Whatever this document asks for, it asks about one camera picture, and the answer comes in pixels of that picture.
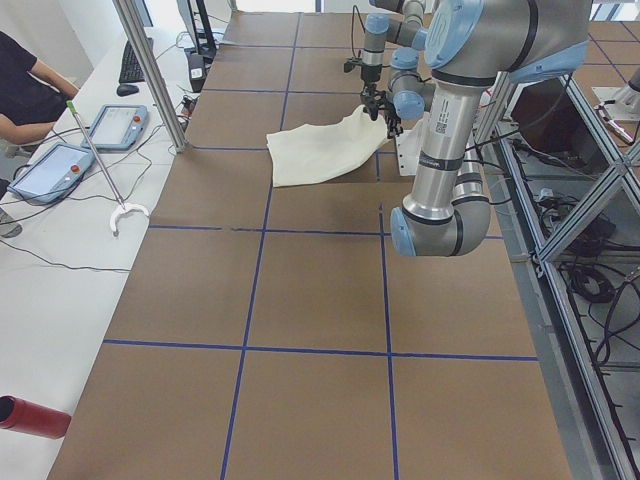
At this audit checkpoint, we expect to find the black computer mouse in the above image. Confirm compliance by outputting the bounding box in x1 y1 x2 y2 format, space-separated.
116 84 139 97

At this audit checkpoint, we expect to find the person in black shirt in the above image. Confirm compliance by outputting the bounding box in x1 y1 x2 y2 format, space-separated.
0 29 81 239

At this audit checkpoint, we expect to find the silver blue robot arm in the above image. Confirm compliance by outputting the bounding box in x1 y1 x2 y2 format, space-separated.
343 1 434 136
359 1 591 257

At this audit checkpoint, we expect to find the aluminium frame rack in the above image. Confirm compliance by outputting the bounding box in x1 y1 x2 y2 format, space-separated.
483 63 639 479

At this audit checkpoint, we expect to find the cream long-sleeve cat shirt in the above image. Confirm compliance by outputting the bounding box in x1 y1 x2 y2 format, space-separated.
266 106 388 187

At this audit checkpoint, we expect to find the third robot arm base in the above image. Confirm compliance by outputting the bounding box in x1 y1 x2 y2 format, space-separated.
592 70 639 145

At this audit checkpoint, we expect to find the red metal bottle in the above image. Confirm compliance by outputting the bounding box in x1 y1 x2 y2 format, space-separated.
1 395 72 439

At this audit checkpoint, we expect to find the grey aluminium frame post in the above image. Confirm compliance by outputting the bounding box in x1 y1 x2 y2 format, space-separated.
112 0 187 153

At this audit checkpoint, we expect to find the white reacher grabber stick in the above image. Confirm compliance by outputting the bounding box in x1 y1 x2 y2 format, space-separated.
66 100 150 237

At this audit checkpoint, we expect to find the blue teach pendant far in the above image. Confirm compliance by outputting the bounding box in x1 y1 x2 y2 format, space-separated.
88 104 148 151

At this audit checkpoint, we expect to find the black keyboard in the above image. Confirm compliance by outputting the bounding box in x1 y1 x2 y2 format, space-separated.
119 41 145 84

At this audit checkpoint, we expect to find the blue teach pendant near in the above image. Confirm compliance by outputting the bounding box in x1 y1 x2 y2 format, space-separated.
8 142 95 204

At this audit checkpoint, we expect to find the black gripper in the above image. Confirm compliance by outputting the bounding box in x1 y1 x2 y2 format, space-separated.
343 57 383 85
361 83 402 138

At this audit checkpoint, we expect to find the blue teach pendant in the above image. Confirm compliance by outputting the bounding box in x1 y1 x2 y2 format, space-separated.
8 142 95 204
88 104 148 151

